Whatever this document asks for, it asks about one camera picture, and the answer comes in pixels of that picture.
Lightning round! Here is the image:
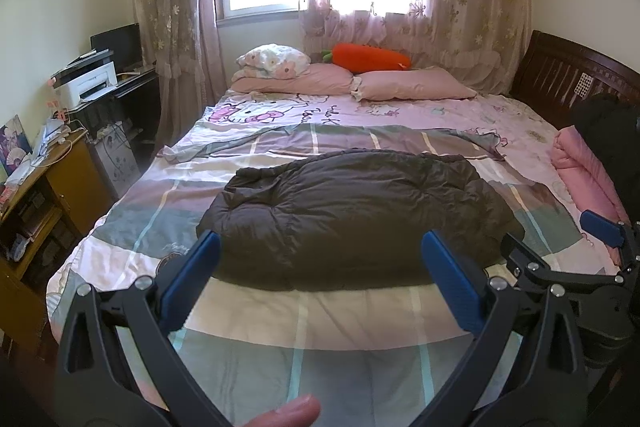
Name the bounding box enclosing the pink pillow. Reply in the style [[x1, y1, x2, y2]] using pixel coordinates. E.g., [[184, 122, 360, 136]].
[[231, 63, 357, 96], [351, 67, 478, 102]]

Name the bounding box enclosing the white printer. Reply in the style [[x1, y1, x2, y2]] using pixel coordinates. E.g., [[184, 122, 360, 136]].
[[52, 49, 119, 110]]

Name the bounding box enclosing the person's left hand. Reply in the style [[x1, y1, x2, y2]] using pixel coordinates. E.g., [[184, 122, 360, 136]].
[[227, 396, 322, 427]]

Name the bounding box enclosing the pink cartoon bedsheet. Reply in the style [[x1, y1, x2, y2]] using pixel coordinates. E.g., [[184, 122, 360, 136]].
[[197, 88, 576, 208]]

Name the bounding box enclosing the plaid quilt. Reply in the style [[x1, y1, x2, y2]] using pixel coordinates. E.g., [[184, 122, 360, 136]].
[[46, 123, 623, 427]]

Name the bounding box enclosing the black monitor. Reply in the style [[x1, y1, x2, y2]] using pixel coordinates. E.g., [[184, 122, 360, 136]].
[[90, 23, 142, 70]]

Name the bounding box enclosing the black computer desk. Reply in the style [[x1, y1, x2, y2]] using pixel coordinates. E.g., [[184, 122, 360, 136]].
[[65, 66, 162, 148]]

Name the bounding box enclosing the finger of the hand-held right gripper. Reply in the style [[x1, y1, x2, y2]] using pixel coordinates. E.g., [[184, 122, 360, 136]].
[[580, 210, 640, 281], [500, 232, 627, 296]]

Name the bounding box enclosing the white patterned storage box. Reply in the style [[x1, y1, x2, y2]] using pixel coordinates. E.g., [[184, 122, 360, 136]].
[[92, 124, 142, 198]]

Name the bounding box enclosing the white sticker sheet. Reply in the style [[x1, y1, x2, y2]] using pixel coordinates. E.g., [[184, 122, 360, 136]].
[[572, 74, 597, 99]]

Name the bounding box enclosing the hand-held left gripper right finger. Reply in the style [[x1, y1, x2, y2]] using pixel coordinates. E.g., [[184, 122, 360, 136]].
[[421, 230, 589, 427]]

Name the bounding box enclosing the wall poster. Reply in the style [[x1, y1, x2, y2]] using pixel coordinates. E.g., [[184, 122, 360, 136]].
[[0, 114, 34, 175]]

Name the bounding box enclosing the dark clothes pile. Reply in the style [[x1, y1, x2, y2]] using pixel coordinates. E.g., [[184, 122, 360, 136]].
[[572, 93, 640, 228]]

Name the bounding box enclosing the white floral pillow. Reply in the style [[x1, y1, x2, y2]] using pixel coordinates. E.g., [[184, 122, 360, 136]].
[[236, 44, 311, 80]]

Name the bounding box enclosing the brown padded jacket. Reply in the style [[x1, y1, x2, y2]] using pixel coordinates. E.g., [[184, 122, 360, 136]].
[[197, 148, 526, 293]]

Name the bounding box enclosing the dark wooden headboard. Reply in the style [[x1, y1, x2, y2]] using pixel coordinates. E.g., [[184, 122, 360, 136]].
[[509, 30, 640, 130]]

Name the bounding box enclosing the orange carrot plush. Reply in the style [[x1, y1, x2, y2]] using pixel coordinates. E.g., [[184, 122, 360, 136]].
[[321, 43, 413, 72]]

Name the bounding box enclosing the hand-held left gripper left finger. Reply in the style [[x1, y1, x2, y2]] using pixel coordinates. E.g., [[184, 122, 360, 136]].
[[55, 231, 222, 427]]

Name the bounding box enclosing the pink folded blanket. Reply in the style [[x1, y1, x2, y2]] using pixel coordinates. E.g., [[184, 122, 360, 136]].
[[551, 125, 631, 228]]

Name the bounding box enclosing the pile of papers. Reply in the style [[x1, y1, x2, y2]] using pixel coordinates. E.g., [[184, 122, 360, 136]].
[[31, 117, 77, 168]]

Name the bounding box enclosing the yellow wooden cabinet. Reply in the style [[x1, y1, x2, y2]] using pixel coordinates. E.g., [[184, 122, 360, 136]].
[[0, 129, 115, 358]]

